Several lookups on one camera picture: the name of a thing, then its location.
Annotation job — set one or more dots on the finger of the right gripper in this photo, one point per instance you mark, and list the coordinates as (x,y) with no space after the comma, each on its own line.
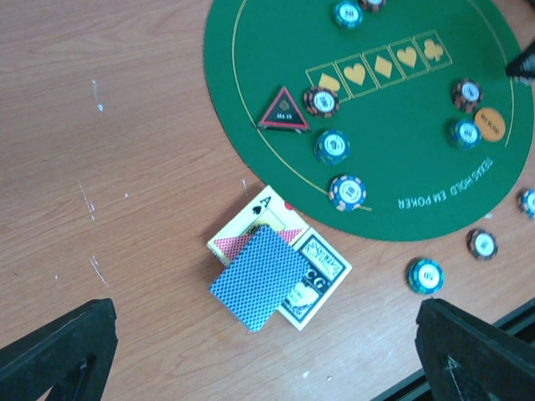
(521,69)

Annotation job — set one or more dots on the grey card box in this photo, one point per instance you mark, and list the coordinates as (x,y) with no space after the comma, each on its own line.
(259,278)

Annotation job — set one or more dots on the teal poker chip stack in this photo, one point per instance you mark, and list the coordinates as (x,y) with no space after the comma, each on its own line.
(425,276)

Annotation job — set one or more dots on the black aluminium frame rail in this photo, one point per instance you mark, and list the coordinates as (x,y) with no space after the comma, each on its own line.
(460,367)

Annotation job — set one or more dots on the red poker chip stack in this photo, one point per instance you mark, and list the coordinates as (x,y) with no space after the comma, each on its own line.
(482,244)

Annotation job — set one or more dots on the white poker chip stack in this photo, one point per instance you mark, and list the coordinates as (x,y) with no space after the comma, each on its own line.
(526,202)

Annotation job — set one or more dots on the red triangular dealer button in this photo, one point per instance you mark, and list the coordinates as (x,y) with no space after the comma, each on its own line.
(284,114)

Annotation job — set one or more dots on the blue playing card deck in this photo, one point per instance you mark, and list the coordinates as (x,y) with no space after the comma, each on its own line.
(327,268)

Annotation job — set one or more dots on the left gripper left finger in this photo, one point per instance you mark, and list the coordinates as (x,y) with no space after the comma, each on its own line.
(69,358)

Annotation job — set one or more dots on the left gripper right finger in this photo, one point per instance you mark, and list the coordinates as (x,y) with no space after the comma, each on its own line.
(476,355)

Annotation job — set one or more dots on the orange big blind button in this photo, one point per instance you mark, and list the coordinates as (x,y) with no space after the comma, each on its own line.
(491,124)

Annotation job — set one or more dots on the round green poker mat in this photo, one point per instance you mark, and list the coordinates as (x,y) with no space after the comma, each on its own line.
(393,75)

